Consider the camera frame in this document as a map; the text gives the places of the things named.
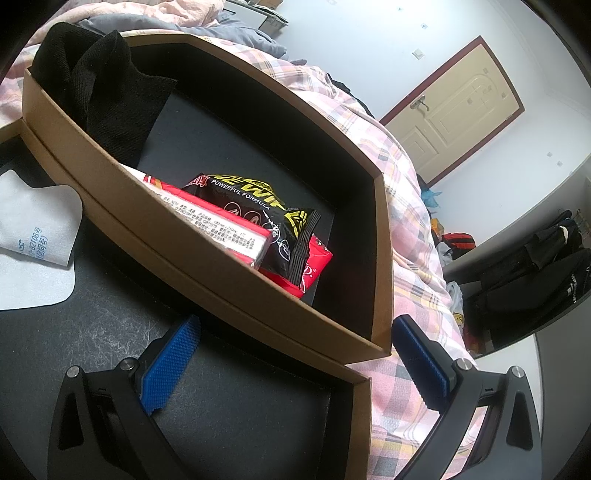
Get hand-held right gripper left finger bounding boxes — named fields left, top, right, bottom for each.
left=47, top=315, right=202, bottom=480

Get deep brown cardboard box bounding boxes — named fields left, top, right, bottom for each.
left=22, top=33, right=394, bottom=363

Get cream door with red frame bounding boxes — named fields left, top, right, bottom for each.
left=379, top=36, right=525, bottom=188

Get pink plaid duvet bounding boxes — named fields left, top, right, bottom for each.
left=0, top=34, right=481, bottom=480

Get white bedside cabinet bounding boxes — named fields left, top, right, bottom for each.
left=224, top=0, right=282, bottom=31

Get black garment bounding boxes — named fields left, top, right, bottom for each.
left=330, top=76, right=375, bottom=116

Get grey blanket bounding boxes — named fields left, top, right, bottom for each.
left=81, top=9, right=289, bottom=58

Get red tissue pack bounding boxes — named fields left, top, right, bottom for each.
left=259, top=233, right=334, bottom=300
left=122, top=166, right=273, bottom=269

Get shallow brown cardboard box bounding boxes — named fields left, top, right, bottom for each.
left=0, top=117, right=372, bottom=480

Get black yellow wet wipes pack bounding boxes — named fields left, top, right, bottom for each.
left=181, top=172, right=321, bottom=282

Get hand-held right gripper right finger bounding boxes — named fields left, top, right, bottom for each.
left=392, top=315, right=543, bottom=480

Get white plastic bag yellow print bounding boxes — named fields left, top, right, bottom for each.
left=445, top=281, right=465, bottom=324

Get black knitted cloth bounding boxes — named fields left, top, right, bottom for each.
left=30, top=21, right=178, bottom=167

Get pile of colourful clothes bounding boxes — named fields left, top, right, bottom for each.
left=431, top=217, right=476, bottom=266

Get black hanging clothes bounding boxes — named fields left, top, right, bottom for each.
left=462, top=210, right=591, bottom=356

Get grey wardrobe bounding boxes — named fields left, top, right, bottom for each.
left=443, top=203, right=591, bottom=480

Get plain pink quilt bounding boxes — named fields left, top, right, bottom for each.
left=76, top=0, right=227, bottom=28

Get light grey microfibre cloth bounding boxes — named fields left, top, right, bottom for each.
left=0, top=168, right=85, bottom=311

